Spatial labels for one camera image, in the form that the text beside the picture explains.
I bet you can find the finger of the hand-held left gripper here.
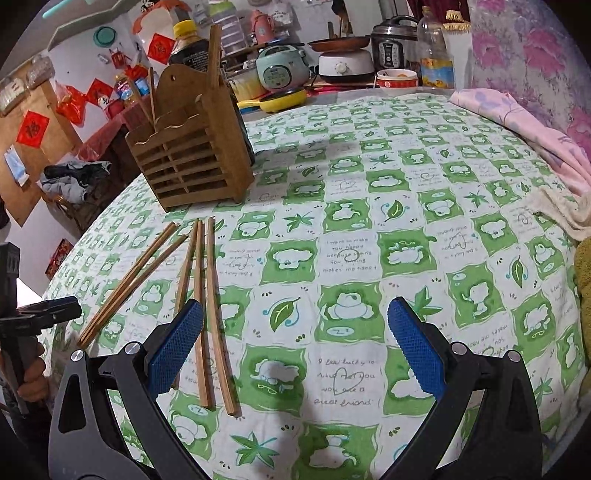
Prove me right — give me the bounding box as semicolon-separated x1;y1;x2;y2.
17;295;83;329

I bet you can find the white refrigerator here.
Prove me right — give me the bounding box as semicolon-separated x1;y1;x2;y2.
136;9;185;88

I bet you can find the white cooker with pan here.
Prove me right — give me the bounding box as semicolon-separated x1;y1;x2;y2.
318;48;375;85

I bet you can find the wooden chopstick holder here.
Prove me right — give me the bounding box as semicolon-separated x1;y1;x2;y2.
126;65;256;213

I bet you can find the dark soy sauce bottle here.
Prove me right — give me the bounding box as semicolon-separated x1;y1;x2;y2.
167;19;257;169

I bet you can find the dark red curtain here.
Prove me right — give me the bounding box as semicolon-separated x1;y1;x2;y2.
406;0;472;32

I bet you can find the green plush toy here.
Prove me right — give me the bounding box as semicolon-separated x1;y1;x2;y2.
573;244;591;315

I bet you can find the brown wicker basket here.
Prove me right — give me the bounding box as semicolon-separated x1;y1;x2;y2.
41;185;121;236

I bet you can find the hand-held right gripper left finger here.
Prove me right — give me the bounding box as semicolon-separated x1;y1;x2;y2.
47;298;211;480

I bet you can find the green patterned bedsheet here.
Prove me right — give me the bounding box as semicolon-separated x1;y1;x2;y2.
44;85;591;480

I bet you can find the silver pressure cooker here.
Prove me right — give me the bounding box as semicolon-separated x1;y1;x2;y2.
372;15;421;72

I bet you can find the red hanging ornament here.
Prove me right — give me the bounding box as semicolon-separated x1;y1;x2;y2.
55;80;88;125

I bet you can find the person's left hand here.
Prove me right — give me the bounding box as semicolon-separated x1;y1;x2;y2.
16;340;48;402

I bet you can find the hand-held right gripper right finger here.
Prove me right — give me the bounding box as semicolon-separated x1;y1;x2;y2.
379;296;544;480

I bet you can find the brown wooden door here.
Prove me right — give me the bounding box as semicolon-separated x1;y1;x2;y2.
0;76;84;227

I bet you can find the red-brown wok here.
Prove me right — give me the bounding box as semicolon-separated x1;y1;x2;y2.
307;36;372;52

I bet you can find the grey black clothes pile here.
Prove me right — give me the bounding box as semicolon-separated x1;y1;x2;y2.
39;161;112;204

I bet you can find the floral plastic wall sheet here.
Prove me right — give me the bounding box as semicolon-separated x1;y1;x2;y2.
466;0;591;153

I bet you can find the striped stacked storage container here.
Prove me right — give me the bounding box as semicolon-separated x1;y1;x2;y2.
208;0;243;56

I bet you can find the red printed box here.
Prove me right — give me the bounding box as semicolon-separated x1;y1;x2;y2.
45;239;75;280

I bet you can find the woven hanging bag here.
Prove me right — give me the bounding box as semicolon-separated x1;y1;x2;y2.
25;55;55;88
0;76;31;114

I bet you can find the red square paper decoration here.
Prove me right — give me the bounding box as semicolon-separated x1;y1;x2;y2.
16;111;49;148
147;33;176;64
87;78;114;108

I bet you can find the clear plastic oil bottle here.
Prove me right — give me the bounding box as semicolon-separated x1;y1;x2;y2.
417;6;455;89

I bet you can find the red cloth covered table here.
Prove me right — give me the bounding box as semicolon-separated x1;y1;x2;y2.
76;97;153;185

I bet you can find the pink floral blanket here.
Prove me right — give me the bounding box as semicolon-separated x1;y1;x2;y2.
449;88;591;195

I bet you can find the orange red cloth cover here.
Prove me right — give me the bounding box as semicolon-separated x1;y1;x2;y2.
134;0;192;35

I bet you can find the pale blue hanging packet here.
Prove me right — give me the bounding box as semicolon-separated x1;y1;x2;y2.
4;147;29;188

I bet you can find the yellow frying pan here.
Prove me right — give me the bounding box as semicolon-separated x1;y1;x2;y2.
238;89;309;114

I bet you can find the mint green rice cooker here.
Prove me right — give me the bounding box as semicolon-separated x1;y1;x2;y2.
255;44;311;93

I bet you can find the yellow cooking oil jug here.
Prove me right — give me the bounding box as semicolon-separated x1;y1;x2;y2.
114;74;134;104

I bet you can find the red white bowl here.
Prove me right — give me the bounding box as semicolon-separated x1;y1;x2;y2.
375;69;420;90

